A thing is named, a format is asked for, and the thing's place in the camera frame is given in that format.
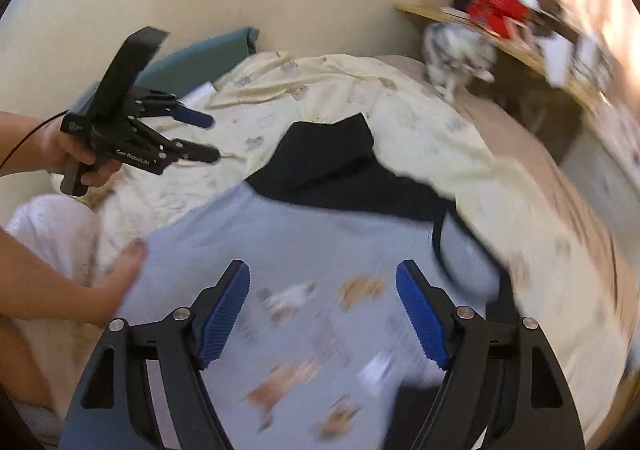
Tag wooden desk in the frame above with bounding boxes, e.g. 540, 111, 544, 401
396, 3, 613, 118

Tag white nightstand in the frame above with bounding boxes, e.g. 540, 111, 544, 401
562, 103, 640, 236

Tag teal padded headboard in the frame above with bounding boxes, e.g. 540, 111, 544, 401
135, 26, 261, 96

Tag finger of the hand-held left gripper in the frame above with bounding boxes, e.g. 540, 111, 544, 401
132, 90, 216, 128
130, 117, 221, 167

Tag white paper sheet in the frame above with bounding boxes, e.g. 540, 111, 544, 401
542, 35, 573, 86

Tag person's left hand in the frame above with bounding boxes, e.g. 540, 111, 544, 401
42, 127, 123, 188

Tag grey tabby cat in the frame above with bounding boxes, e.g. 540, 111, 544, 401
422, 22, 500, 102

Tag small white cloth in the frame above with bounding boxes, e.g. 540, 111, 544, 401
182, 80, 217, 108

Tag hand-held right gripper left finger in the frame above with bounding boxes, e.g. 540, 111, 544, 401
60, 260, 251, 450

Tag beige bed sheet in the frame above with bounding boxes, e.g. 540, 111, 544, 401
375, 55, 631, 281

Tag red printed box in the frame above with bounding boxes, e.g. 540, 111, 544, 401
466, 0, 535, 40

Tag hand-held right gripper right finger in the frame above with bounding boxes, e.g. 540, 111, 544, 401
395, 259, 586, 450

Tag yellow bear print duvet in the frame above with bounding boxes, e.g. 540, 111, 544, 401
92, 50, 631, 441

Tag black cable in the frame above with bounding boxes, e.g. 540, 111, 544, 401
0, 113, 68, 168

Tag wide beige curtain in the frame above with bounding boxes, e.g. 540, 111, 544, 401
575, 0, 640, 81

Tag light blue shirt black sleeves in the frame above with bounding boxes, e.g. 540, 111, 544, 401
117, 113, 521, 450

